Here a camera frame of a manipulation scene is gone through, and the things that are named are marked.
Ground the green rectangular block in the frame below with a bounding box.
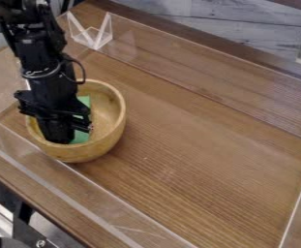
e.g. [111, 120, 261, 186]
[70, 95, 90, 144]

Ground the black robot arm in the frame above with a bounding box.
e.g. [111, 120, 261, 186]
[0, 0, 91, 144]

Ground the clear acrylic corner bracket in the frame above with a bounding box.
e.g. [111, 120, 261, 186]
[65, 12, 111, 50]

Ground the brown wooden bowl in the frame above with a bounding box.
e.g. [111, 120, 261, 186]
[25, 78, 126, 163]

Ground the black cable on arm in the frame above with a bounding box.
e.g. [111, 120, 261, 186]
[59, 55, 87, 85]

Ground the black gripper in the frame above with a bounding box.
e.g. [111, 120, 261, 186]
[13, 61, 93, 145]

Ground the clear acrylic tray wall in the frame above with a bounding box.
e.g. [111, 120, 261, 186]
[0, 14, 301, 248]

